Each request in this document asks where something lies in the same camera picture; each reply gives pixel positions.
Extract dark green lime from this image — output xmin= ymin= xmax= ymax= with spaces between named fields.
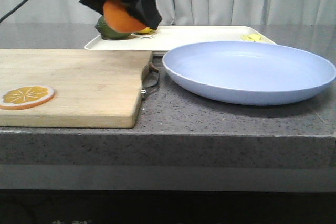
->
xmin=95 ymin=15 xmax=131 ymax=40

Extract orange slice coaster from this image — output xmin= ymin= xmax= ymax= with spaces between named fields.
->
xmin=1 ymin=86 xmax=55 ymax=110

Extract light blue round plate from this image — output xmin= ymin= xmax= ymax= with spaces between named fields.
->
xmin=162 ymin=41 xmax=335 ymax=106

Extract metal cutting board handle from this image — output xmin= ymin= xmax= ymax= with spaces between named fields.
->
xmin=141 ymin=63 xmax=160 ymax=99

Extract cream rectangular tray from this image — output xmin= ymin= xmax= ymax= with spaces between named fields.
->
xmin=85 ymin=26 xmax=274 ymax=55

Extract wooden cutting board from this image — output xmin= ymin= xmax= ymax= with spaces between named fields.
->
xmin=1 ymin=49 xmax=152 ymax=128

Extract yellow fruit slices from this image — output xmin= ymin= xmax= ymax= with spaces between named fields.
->
xmin=240 ymin=34 xmax=262 ymax=42

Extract yellow lemon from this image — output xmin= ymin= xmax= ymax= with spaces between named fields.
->
xmin=135 ymin=27 xmax=153 ymax=35

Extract orange mandarin fruit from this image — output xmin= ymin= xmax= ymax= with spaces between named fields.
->
xmin=103 ymin=0 xmax=147 ymax=33

